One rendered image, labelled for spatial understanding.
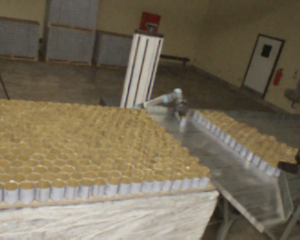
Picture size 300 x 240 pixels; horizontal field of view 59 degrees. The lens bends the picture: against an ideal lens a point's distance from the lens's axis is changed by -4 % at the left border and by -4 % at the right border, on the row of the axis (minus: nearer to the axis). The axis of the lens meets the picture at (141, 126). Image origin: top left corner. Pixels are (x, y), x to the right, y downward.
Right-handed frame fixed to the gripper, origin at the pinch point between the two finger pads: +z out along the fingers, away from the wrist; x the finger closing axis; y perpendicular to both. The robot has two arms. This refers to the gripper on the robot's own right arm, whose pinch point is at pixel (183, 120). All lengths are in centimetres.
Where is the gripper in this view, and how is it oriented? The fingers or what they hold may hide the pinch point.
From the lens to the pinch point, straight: 260.2
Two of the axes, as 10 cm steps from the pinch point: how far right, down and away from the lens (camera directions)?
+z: 1.4, 9.5, -2.9
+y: -4.4, 3.2, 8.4
